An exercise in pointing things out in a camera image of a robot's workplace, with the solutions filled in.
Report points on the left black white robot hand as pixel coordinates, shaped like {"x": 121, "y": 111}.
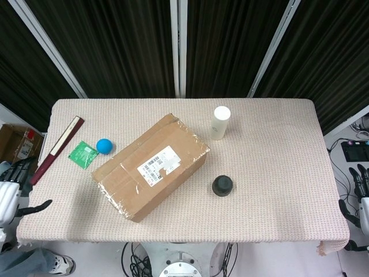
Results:
{"x": 8, "y": 199}

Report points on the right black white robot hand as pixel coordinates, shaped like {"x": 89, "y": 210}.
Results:
{"x": 364, "y": 207}

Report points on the brown cardboard shipping box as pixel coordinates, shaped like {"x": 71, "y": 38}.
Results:
{"x": 150, "y": 167}

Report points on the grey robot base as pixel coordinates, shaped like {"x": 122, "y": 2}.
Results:
{"x": 180, "y": 261}

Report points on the brown cardboard floor box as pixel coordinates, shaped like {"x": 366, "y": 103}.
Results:
{"x": 17, "y": 142}

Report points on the black round lid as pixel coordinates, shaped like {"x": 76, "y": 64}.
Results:
{"x": 223, "y": 186}

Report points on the black caster wheel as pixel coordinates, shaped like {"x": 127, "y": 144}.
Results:
{"x": 354, "y": 246}

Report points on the black flat floor device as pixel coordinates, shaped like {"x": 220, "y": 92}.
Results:
{"x": 356, "y": 151}

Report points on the blue jeans leg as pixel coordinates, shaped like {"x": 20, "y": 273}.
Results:
{"x": 23, "y": 261}

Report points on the red cream folding fan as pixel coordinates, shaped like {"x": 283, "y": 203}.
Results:
{"x": 57, "y": 148}

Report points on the white black sneaker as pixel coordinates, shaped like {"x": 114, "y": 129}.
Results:
{"x": 63, "y": 264}

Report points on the green foil packet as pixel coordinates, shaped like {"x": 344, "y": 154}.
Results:
{"x": 83, "y": 154}

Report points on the blue ball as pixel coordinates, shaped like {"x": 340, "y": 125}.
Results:
{"x": 104, "y": 146}

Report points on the beige woven tablecloth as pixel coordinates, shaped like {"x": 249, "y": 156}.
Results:
{"x": 259, "y": 173}

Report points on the white cylindrical bottle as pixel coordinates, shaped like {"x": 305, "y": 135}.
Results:
{"x": 220, "y": 122}

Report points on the black pleated curtain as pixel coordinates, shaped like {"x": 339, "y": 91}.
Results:
{"x": 115, "y": 43}

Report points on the white frame post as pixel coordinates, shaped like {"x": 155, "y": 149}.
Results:
{"x": 346, "y": 119}
{"x": 178, "y": 46}
{"x": 274, "y": 46}
{"x": 49, "y": 47}

